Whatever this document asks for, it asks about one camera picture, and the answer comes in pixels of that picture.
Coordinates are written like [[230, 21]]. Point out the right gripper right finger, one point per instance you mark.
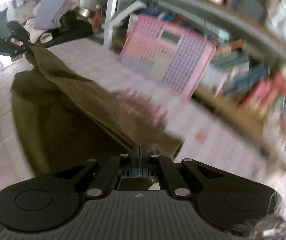
[[161, 168]]

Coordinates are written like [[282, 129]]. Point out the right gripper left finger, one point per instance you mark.
[[114, 169]]

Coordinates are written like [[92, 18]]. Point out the olive brown garment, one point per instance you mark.
[[63, 119]]

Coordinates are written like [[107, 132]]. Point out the white garment pile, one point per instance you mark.
[[37, 34]]

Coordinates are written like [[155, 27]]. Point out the pink checkered bed sheet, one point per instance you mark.
[[208, 136]]

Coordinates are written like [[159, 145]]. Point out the lavender folded cloth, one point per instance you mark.
[[50, 12]]

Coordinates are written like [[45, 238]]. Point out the black keyboard bag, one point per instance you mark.
[[71, 29]]

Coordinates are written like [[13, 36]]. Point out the metal bowl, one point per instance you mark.
[[83, 12]]

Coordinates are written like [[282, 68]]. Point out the pink toy keyboard tablet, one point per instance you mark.
[[169, 54]]

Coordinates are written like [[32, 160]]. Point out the white book on top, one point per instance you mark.
[[122, 15]]

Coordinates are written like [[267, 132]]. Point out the red book set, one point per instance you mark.
[[264, 94]]

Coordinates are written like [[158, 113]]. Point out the white shelf post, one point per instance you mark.
[[108, 30]]

